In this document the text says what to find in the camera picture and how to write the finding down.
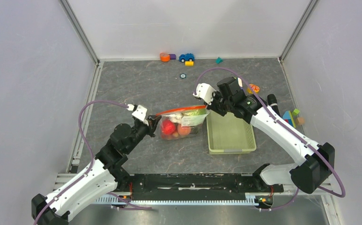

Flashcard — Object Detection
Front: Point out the white garlic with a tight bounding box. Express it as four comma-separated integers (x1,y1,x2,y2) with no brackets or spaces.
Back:
168,113,183,123

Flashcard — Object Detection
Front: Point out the yellow small block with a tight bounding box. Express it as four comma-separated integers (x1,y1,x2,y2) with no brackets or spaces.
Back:
185,61,194,67

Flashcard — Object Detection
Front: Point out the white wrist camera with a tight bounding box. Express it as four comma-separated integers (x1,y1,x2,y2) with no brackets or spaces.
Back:
127,104,148,125
193,83,216,105

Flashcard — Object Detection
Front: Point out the purple cable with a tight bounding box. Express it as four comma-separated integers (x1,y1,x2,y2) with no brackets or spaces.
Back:
33,100,154,225
193,67,347,212

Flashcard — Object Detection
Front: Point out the green perforated plastic basket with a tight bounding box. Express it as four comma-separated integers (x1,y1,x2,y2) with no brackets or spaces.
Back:
207,112,257,155

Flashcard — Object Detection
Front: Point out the colourful block stack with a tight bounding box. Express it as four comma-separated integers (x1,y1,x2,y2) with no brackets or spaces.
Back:
282,109,305,128

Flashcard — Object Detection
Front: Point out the red textured ball fruit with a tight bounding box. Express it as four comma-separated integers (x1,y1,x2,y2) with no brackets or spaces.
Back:
162,120,177,135

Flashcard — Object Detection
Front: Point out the orange peach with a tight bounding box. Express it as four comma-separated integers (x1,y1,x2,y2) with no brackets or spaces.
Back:
177,124,192,136

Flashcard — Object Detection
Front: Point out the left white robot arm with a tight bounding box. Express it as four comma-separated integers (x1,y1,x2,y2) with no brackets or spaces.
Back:
31,115,161,225

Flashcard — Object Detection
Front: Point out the teal triangle block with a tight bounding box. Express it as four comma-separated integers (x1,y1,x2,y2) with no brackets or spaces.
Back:
215,57,223,64

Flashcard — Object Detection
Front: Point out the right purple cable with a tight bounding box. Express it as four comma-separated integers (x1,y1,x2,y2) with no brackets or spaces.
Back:
193,67,347,212

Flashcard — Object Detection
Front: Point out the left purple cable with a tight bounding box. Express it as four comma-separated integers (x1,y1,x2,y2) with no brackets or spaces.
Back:
33,100,154,225

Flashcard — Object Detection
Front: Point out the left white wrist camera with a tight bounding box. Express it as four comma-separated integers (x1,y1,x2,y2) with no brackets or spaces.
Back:
127,104,148,125

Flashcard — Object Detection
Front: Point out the purple small block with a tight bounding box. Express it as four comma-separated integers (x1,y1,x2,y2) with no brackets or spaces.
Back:
169,53,177,60

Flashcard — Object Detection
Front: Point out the black microphone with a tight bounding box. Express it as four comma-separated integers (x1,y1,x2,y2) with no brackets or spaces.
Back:
267,94,281,116

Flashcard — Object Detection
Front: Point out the clear zip top bag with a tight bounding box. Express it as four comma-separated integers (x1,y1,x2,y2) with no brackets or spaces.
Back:
156,105,210,140

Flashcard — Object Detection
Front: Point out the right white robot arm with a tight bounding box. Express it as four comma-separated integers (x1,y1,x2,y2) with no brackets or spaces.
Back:
194,77,335,194

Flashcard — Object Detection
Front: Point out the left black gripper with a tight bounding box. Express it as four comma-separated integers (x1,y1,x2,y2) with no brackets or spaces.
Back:
125,114,161,153

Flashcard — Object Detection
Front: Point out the green cabbage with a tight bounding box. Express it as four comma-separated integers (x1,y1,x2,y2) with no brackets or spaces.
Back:
184,108,207,117

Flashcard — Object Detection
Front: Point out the yellow red round toy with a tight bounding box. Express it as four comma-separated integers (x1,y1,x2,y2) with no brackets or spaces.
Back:
247,84,260,94

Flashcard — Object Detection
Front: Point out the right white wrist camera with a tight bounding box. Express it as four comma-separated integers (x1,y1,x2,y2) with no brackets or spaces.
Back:
193,83,216,105

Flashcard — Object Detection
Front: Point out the blue toy car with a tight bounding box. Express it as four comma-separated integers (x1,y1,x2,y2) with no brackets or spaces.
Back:
178,53,195,63

